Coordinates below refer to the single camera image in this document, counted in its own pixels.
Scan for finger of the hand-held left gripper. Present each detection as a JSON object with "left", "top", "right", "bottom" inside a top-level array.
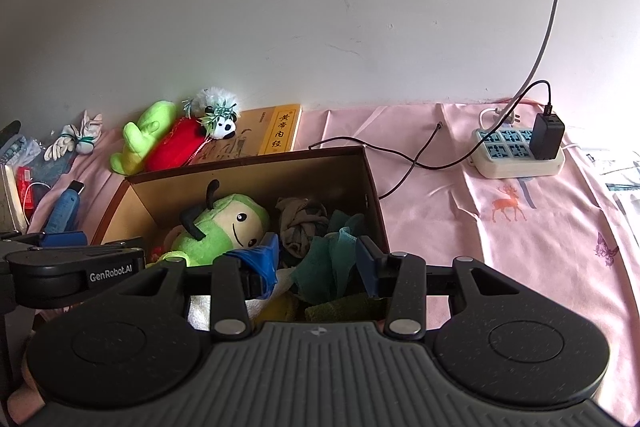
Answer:
[{"left": 25, "top": 231, "right": 143, "bottom": 253}]

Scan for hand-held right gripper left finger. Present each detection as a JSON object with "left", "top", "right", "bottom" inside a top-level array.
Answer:
[{"left": 112, "top": 232, "right": 280, "bottom": 342}]

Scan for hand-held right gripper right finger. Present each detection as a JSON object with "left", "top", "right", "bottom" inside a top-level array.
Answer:
[{"left": 355, "top": 237, "right": 526, "bottom": 338}]

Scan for teal cloth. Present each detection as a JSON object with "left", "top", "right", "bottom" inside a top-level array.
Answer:
[{"left": 290, "top": 211, "right": 368, "bottom": 300}]

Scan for green ant plush toy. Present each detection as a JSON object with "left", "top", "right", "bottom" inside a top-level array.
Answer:
[{"left": 162, "top": 179, "right": 271, "bottom": 268}]

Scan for yellow soft toy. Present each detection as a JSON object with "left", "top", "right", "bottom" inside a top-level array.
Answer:
[{"left": 260, "top": 292, "right": 303, "bottom": 323}]

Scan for green fuzzy cloth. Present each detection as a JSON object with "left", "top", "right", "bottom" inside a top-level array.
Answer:
[{"left": 304, "top": 292, "right": 386, "bottom": 323}]

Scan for brown grey cloth ball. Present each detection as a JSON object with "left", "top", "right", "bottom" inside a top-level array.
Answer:
[{"left": 275, "top": 196, "right": 330, "bottom": 258}]

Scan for white fuzzy towel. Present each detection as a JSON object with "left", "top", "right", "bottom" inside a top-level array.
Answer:
[{"left": 187, "top": 267, "right": 296, "bottom": 333}]

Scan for brown cardboard box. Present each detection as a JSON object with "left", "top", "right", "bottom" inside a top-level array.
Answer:
[{"left": 90, "top": 146, "right": 391, "bottom": 323}]

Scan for blue handheld device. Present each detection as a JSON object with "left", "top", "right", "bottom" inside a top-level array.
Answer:
[{"left": 44, "top": 180, "right": 86, "bottom": 234}]

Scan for red packet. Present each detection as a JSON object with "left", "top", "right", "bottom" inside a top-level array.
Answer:
[{"left": 15, "top": 166, "right": 41, "bottom": 212}]

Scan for blue denim cloth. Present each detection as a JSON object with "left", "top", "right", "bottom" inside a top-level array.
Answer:
[{"left": 30, "top": 147, "right": 81, "bottom": 188}]

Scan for white gloves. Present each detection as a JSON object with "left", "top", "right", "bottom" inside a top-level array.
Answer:
[{"left": 44, "top": 132, "right": 76, "bottom": 160}]

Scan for blue white plastic packet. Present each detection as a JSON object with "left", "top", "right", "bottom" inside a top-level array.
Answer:
[{"left": 0, "top": 134, "right": 41, "bottom": 165}]

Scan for white tied cloth bundle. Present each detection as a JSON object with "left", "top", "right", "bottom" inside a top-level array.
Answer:
[{"left": 75, "top": 109, "right": 103, "bottom": 155}]

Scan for yellow book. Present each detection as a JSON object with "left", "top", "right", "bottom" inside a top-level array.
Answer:
[{"left": 187, "top": 103, "right": 303, "bottom": 166}]

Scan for lime green frog plush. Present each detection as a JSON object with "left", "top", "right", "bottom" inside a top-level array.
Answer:
[{"left": 109, "top": 101, "right": 178, "bottom": 175}]

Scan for panda plush toy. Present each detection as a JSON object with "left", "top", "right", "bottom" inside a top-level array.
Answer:
[{"left": 182, "top": 87, "right": 241, "bottom": 140}]

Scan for red plush toy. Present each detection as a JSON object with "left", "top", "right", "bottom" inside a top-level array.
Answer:
[{"left": 145, "top": 117, "right": 213, "bottom": 172}]

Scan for pink bedsheet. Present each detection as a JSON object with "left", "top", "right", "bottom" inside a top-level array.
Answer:
[{"left": 5, "top": 99, "right": 640, "bottom": 425}]

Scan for white power strip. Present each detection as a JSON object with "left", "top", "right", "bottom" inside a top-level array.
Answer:
[{"left": 467, "top": 127, "right": 566, "bottom": 179}]

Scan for white power plug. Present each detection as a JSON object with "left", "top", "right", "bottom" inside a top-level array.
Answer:
[{"left": 480, "top": 104, "right": 523, "bottom": 128}]

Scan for black charger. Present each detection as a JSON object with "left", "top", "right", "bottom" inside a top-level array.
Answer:
[{"left": 530, "top": 112, "right": 566, "bottom": 160}]

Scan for printed paper sheets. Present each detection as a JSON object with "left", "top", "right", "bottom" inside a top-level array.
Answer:
[{"left": 582, "top": 147, "right": 640, "bottom": 218}]

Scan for black charger cable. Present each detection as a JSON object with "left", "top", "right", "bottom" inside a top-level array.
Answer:
[{"left": 307, "top": 79, "right": 555, "bottom": 200}]

